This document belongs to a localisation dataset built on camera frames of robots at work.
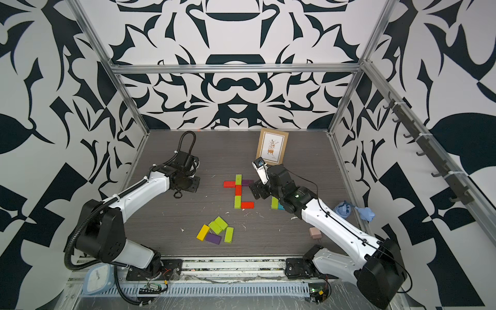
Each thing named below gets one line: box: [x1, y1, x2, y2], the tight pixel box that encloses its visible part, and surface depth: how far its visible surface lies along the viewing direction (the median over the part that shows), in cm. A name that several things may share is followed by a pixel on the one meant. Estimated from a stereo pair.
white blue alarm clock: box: [83, 262, 115, 296], surface depth 71 cm
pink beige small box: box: [308, 226, 323, 239], surface depth 83 cm
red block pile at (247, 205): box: [240, 201, 256, 210], surface depth 93 cm
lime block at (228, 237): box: [224, 226, 235, 244], surface depth 83 cm
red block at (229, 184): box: [222, 180, 236, 188], surface depth 98 cm
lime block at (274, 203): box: [271, 196, 279, 210], surface depth 92 cm
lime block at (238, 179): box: [235, 173, 243, 186], surface depth 101 cm
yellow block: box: [196, 224, 210, 242], surface depth 85 cm
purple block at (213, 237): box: [205, 232, 223, 245], surface depth 84 cm
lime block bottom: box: [234, 195, 242, 210], surface depth 93 cm
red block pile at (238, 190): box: [235, 184, 243, 196], surface depth 98 cm
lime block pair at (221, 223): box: [214, 215, 229, 231], surface depth 87 cm
